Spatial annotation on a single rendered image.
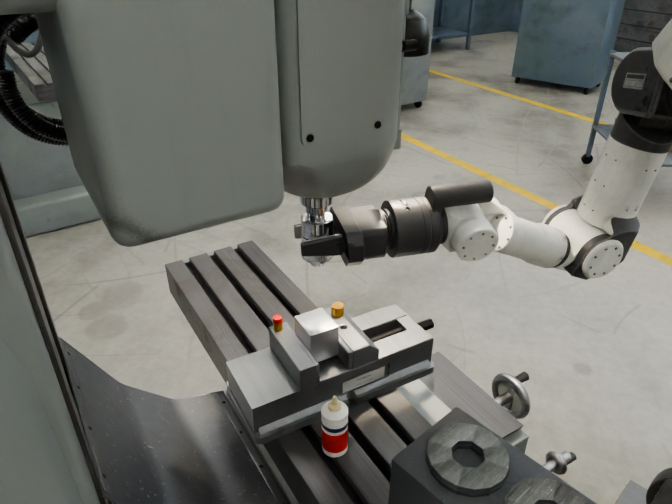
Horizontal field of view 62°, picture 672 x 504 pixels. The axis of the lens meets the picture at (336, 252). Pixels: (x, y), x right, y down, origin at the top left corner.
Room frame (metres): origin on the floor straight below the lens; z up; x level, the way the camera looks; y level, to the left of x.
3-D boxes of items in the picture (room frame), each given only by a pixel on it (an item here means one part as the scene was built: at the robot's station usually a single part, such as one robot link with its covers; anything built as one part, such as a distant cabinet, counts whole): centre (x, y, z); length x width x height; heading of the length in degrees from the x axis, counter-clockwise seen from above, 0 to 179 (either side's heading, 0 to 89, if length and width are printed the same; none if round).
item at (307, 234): (0.72, 0.03, 1.22); 0.05 x 0.05 x 0.06
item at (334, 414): (0.59, 0.00, 0.97); 0.04 x 0.04 x 0.11
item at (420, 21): (0.91, -0.11, 1.48); 0.07 x 0.07 x 0.06
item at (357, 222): (0.74, -0.06, 1.22); 0.13 x 0.12 x 0.10; 14
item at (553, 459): (0.87, -0.50, 0.50); 0.22 x 0.06 x 0.06; 121
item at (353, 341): (0.75, -0.02, 1.01); 0.12 x 0.06 x 0.04; 29
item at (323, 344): (0.72, 0.03, 1.03); 0.06 x 0.05 x 0.06; 29
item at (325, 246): (0.69, 0.02, 1.22); 0.06 x 0.02 x 0.03; 104
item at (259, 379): (0.74, 0.01, 0.97); 0.35 x 0.15 x 0.11; 119
